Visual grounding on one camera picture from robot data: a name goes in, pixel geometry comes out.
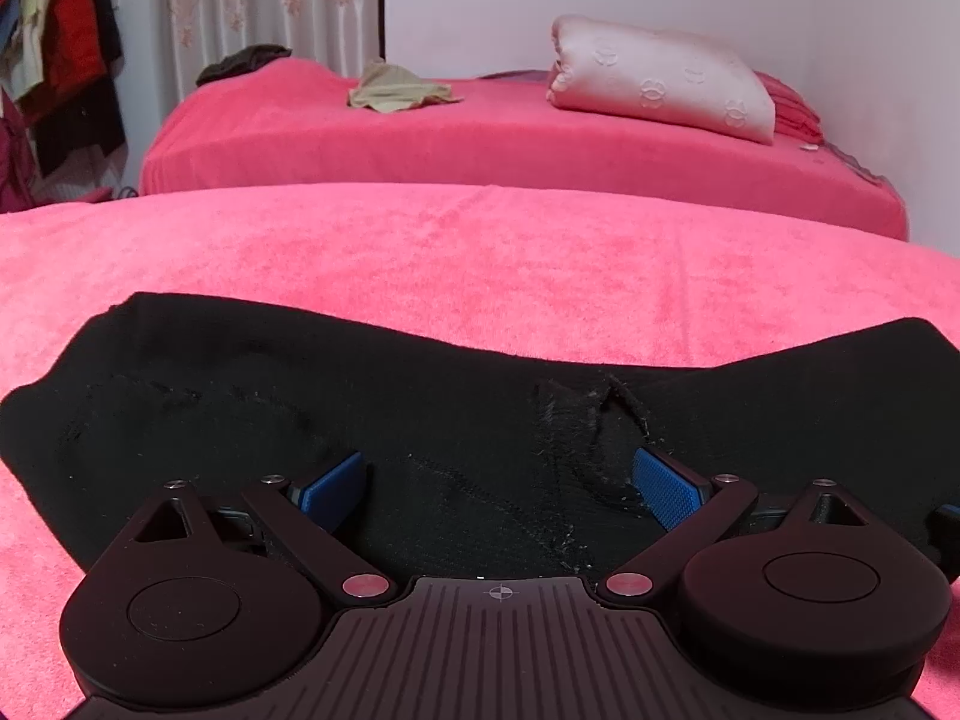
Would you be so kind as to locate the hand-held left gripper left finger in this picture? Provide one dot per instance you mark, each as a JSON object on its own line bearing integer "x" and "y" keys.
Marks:
{"x": 330, "y": 491}

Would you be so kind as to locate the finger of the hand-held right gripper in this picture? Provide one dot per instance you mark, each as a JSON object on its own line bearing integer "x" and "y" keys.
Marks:
{"x": 946, "y": 525}

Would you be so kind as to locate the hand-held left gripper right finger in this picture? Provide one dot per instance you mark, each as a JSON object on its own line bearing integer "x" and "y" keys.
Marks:
{"x": 667, "y": 491}

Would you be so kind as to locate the black knit pants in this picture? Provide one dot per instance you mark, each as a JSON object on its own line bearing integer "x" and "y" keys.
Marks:
{"x": 450, "y": 450}

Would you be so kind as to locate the large pink bed blanket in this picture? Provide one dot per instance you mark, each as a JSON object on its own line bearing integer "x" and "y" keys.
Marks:
{"x": 480, "y": 262}

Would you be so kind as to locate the pink covered bed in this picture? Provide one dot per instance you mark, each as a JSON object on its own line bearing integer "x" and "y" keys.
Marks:
{"x": 487, "y": 142}

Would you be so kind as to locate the folded pink blanket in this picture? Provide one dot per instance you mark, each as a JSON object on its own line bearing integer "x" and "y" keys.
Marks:
{"x": 795, "y": 112}

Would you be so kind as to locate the beige crumpled cloth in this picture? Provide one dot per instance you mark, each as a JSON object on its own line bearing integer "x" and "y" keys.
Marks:
{"x": 397, "y": 88}

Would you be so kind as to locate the white pillow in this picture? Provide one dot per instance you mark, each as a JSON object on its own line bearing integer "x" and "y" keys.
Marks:
{"x": 660, "y": 79}

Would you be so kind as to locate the dark crumpled cloth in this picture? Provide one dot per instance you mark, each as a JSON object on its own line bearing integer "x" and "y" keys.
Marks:
{"x": 240, "y": 61}

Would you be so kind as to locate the maroon hanging cloth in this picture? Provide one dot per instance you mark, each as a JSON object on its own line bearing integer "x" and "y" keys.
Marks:
{"x": 15, "y": 157}

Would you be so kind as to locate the black hanging garment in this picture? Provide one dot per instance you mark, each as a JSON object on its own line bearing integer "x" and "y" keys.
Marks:
{"x": 101, "y": 75}

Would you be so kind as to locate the white embroidered curtain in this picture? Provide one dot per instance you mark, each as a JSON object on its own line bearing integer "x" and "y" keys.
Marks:
{"x": 270, "y": 4}

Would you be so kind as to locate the red hanging garment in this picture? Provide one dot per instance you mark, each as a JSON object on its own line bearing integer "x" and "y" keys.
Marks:
{"x": 71, "y": 30}

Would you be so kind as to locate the pale yellow hanging garment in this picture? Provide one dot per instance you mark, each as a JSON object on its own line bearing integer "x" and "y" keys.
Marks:
{"x": 30, "y": 37}

